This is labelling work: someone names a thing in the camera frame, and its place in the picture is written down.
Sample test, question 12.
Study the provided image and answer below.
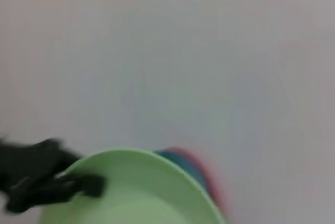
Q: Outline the dark blue plate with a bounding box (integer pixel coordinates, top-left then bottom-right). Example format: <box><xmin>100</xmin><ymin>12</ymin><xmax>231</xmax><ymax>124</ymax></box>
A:
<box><xmin>154</xmin><ymin>149</ymin><xmax>210</xmax><ymax>193</ymax></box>

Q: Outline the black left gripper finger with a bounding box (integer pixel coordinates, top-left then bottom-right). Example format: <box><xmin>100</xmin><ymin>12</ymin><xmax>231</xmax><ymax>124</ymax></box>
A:
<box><xmin>7</xmin><ymin>174</ymin><xmax>106</xmax><ymax>213</ymax></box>
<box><xmin>28</xmin><ymin>138</ymin><xmax>81</xmax><ymax>177</ymax></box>

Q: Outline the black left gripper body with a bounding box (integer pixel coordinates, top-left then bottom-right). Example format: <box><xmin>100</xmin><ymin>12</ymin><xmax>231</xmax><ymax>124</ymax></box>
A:
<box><xmin>0</xmin><ymin>139</ymin><xmax>40</xmax><ymax>196</ymax></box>

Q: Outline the light green plate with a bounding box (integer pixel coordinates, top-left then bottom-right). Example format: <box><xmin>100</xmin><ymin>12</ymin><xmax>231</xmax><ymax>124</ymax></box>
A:
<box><xmin>38</xmin><ymin>148</ymin><xmax>227</xmax><ymax>224</ymax></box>

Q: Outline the red plate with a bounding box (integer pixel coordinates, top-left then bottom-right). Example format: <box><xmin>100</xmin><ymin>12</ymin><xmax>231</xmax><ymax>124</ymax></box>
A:
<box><xmin>167</xmin><ymin>147</ymin><xmax>231</xmax><ymax>219</ymax></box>

